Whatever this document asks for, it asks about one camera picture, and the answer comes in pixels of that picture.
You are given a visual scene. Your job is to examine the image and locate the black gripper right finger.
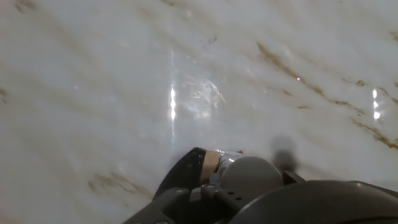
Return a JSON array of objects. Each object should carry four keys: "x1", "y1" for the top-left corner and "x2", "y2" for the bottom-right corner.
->
[{"x1": 174, "y1": 183, "x2": 252, "y2": 224}]

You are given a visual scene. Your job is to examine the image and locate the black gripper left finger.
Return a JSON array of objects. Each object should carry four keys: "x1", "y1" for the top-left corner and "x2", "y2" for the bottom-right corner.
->
[{"x1": 121, "y1": 187, "x2": 191, "y2": 224}]

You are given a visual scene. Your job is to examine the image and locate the white light bulb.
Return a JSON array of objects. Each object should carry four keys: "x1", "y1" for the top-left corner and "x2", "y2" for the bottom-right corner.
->
[{"x1": 219, "y1": 155, "x2": 284, "y2": 202}]

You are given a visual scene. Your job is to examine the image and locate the small wooden clamp pad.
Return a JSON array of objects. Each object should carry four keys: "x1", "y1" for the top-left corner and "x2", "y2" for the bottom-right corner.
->
[{"x1": 199, "y1": 151, "x2": 220, "y2": 186}]

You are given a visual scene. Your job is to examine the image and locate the black metal C-clamp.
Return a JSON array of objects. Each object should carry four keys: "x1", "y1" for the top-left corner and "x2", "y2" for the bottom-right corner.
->
[{"x1": 154, "y1": 147, "x2": 208, "y2": 200}]

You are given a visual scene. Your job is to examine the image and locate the marble pattern table sheet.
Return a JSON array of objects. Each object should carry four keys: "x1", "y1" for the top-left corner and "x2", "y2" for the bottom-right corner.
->
[{"x1": 0, "y1": 0, "x2": 398, "y2": 224}]

